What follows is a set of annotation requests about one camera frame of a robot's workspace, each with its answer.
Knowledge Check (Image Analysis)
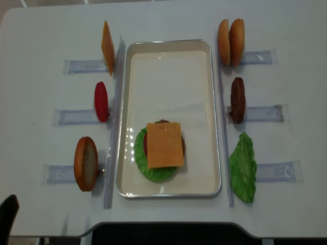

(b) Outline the sesame bun top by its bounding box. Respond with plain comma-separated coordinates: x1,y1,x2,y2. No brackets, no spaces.
217,19,230,65

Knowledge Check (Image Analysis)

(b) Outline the clear holder behind patty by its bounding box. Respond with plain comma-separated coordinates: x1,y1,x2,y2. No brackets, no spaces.
242,104,290,123

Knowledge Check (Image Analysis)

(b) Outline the orange cheese slice on stack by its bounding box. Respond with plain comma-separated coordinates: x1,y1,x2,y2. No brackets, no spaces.
147,122,184,169

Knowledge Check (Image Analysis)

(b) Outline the clear holder behind lettuce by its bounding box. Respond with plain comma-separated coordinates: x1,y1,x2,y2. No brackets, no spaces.
256,161,302,183

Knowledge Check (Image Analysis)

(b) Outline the standing brown meat patty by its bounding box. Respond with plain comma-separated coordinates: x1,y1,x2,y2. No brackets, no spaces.
230,77,246,124

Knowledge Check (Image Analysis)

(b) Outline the standing cut bun half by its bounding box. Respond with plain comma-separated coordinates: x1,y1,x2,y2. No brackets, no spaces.
74,136,98,191

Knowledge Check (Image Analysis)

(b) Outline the right long clear acrylic rail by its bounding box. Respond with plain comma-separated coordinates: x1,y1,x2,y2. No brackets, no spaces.
215,30,235,208

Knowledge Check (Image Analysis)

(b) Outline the clear holder behind tomato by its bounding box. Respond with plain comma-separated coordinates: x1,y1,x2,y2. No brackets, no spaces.
52,109,112,126

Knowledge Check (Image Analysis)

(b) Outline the clear holder behind bun tops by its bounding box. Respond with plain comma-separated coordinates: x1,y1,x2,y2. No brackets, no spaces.
240,49,278,65

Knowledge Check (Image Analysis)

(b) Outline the red tomato slice on stack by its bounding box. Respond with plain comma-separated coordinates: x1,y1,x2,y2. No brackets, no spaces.
143,132,148,157

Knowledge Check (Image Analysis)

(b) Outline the standing red tomato slice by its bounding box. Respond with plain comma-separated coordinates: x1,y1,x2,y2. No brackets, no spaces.
94,81,109,123

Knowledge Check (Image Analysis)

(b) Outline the long clear acrylic rail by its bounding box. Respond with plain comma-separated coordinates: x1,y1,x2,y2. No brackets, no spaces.
104,36,126,209
215,30,235,208

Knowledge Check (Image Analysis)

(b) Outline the green lettuce leaf on stack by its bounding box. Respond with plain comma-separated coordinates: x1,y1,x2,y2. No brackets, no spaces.
134,127,177,182

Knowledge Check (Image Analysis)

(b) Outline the left long clear acrylic rail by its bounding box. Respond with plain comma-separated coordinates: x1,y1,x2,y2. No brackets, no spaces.
104,36,126,209

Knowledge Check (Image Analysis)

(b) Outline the black chair back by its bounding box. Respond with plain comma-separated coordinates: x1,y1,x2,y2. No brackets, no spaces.
0,194,19,245

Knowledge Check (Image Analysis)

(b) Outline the standing green lettuce leaf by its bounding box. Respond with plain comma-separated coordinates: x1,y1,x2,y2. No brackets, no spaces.
229,132,257,203

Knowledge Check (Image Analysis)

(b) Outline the brown meat patty on stack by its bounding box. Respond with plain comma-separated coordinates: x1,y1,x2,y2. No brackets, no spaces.
155,119,186,156

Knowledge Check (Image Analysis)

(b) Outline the clear holder behind cheese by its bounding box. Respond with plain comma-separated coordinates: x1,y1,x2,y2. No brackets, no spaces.
62,60,109,75

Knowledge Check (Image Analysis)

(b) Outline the white rectangular metal tray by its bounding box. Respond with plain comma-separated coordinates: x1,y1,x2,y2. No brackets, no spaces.
116,39,221,198

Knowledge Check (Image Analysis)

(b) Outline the standing orange cheese slice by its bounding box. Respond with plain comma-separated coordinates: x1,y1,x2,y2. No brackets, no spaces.
101,21,115,76

